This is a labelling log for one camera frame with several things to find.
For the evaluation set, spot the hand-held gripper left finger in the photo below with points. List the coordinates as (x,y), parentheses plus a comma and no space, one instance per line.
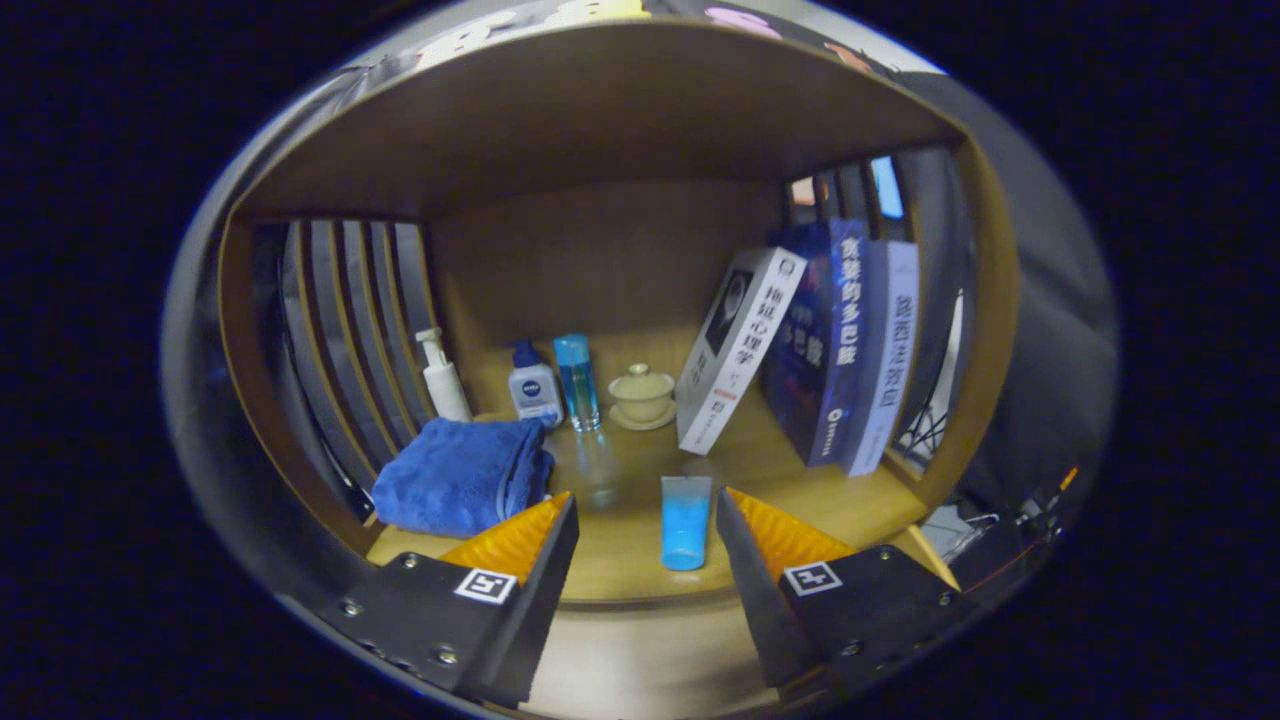
(540,590)

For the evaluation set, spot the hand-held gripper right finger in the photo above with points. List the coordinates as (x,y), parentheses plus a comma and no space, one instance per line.
(755,590)

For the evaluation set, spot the blue squeeze tube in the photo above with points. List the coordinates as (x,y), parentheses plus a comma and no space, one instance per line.
(686,530)

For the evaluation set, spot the wooden countertop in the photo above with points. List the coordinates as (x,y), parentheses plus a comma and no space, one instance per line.
(620,560)

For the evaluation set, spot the wooden cabinet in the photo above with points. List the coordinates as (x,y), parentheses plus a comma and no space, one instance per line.
(600,110)

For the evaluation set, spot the rolled blue towel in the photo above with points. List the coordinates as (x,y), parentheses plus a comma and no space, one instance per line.
(455,480)

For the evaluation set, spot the small white bottle blue cap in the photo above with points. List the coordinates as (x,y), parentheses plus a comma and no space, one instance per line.
(533,392)

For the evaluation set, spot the tall clear blue bottle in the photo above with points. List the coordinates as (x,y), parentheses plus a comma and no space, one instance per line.
(578,385)

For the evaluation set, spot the beige lidded teacup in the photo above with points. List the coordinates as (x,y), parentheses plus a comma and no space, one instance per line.
(642,395)

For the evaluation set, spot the white pump bottle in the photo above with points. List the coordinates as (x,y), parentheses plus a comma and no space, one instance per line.
(445,385)

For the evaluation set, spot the white book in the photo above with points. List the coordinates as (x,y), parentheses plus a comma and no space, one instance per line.
(740,350)

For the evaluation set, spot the black tripod stand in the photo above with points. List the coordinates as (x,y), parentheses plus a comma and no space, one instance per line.
(935,425)

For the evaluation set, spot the dark blue book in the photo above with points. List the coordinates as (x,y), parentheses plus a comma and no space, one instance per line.
(825,350)

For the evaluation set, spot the lavender book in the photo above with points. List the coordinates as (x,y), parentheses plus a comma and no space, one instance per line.
(885,360)

